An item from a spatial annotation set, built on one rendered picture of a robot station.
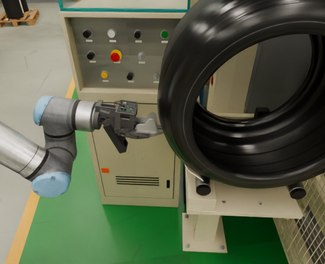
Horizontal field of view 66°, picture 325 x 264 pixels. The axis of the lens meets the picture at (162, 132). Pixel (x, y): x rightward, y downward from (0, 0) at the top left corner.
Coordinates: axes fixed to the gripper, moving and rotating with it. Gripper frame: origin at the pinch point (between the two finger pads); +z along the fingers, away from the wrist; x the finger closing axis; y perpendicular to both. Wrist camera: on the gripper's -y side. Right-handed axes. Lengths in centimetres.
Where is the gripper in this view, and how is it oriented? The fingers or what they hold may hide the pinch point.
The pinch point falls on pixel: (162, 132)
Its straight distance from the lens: 76.2
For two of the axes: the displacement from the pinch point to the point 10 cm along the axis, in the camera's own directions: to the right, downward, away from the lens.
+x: 0.5, -5.9, 8.1
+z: 9.9, 1.3, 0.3
